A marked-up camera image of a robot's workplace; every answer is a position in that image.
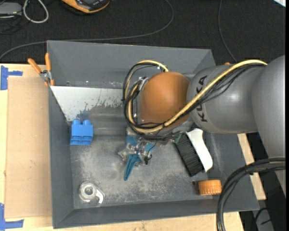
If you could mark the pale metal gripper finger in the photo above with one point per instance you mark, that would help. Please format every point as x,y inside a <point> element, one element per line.
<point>143,158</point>
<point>123,153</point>

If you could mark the teal plastic tool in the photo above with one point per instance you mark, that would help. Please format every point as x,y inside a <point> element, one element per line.
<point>130,164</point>

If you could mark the grey metal bin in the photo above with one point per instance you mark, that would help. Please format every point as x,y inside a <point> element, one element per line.
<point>106,172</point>

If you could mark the blue toy brick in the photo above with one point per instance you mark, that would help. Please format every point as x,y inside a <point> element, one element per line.
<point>81,132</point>

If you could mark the orange ribbed cap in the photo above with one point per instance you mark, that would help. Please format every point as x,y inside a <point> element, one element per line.
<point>209,187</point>

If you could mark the brown cardboard board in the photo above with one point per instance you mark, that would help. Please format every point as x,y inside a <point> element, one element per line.
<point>26,148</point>

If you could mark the black cylinder on white bracket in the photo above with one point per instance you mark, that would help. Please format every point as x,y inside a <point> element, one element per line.
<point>191,156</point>

